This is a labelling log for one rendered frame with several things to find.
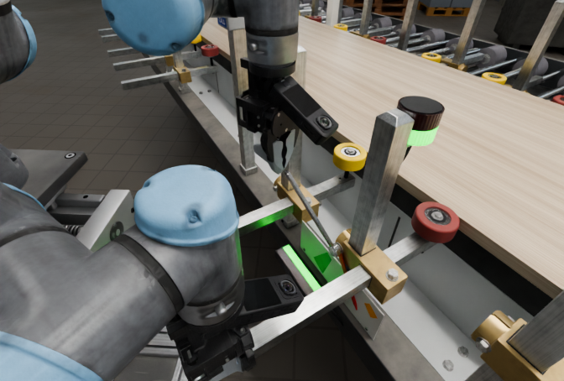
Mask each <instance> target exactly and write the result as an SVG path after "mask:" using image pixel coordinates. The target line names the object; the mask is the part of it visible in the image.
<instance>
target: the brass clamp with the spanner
mask: <svg viewBox="0 0 564 381"><path fill-rule="evenodd" d="M351 230H352V229H351V228H349V229H347V230H345V231H343V232H342V233H341V234H340V235H339V236H338V237H337V240H336V242H338V243H340V244H341V245H342V248H343V254H342V257H343V260H344V263H345V264H346V265H347V266H348V267H349V268H350V269H354V268H355V267H357V266H358V265H361V266H362V267H363V268H364V270H365V271H366V272H367V273H368V274H369V275H370V276H371V280H370V283H369V286H368V287H367V289H368V290H369V291H370V292H371V293H372V294H373V296H374V297H375V298H376V299H377V300H378V301H379V303H380V304H381V305H383V304H384V303H385V302H387V301H388V300H390V299H392V298H393V297H395V296H396V295H397V294H398V293H400V292H401V291H402V289H403V287H404V285H405V282H406V280H407V279H408V275H407V274H406V273H405V272H403V271H402V270H401V269H400V268H399V267H398V266H397V265H396V264H395V263H394V262H393V261H392V260H391V259H390V258H389V257H388V256H387V255H386V254H385V253H384V252H383V251H382V250H381V249H380V248H379V247H378V246H377V245H376V246H375V248H374V249H372V250H371V251H369V252H367V253H365V254H364V255H362V256H361V255H360V254H359V253H358V252H357V251H356V250H355V249H354V248H353V247H352V246H351V245H350V244H349V243H348V242H349V238H350V234H351ZM389 269H395V270H397V271H398V274H399V279H398V280H397V281H396V282H391V281H389V280H388V279H387V278H386V276H385V275H386V272H387V271H388V270H389Z"/></svg>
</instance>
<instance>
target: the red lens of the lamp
mask: <svg viewBox="0 0 564 381"><path fill-rule="evenodd" d="M402 98H404V97H402ZM402 98H400V99H399V101H398V104H397V107H396V108H397V109H399V110H400V111H402V112H405V113H407V114H408V115H409V116H410V117H412V118H413V119H414V120H415V121H414V125H413V128H412V129H416V130H432V129H434V128H437V127H438V126H439V124H440V121H441V118H442V115H443V113H444V111H445V108H444V106H443V105H442V104H441V105H442V106H443V108H442V110H443V111H441V112H439V113H437V114H431V115H430V114H427V115H426V114H420V113H419V114H418V113H414V112H411V111H408V110H406V109H405V108H403V107H402V106H401V105H400V100H401V99H402ZM439 103H440V102H439Z"/></svg>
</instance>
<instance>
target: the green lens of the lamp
mask: <svg viewBox="0 0 564 381"><path fill-rule="evenodd" d="M438 127H439V126H438ZM438 127H437V128H435V129H433V130H431V131H426V132H420V131H414V130H411V133H410V138H409V141H408V143H407V144H409V145H414V146H424V145H427V144H431V143H432V142H433V140H434V137H435V135H436V131H437V129H438Z"/></svg>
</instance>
